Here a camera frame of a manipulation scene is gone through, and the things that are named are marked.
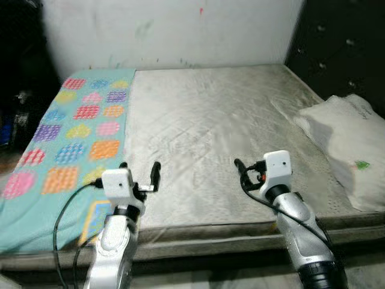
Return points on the colourful children's book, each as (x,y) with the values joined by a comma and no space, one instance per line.
(91,220)

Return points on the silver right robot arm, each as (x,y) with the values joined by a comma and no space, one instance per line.
(301,235)

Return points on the grey quilted mattress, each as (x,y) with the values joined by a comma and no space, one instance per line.
(204,132)

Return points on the teal blanket with colourful shapes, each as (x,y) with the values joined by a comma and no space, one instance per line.
(72,132)

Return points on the white pillow with tree print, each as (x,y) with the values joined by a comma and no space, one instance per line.
(349,138)

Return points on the black bag with white print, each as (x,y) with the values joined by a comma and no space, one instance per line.
(24,111)

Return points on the black tufted headboard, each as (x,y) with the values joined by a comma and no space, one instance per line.
(343,42)

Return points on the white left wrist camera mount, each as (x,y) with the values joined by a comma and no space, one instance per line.
(117,185)

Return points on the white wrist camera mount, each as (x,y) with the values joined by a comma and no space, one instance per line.
(117,185)
(278,168)

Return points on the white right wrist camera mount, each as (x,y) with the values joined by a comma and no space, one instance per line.
(278,168)

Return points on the black bed frame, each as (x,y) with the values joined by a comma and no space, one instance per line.
(210,262)

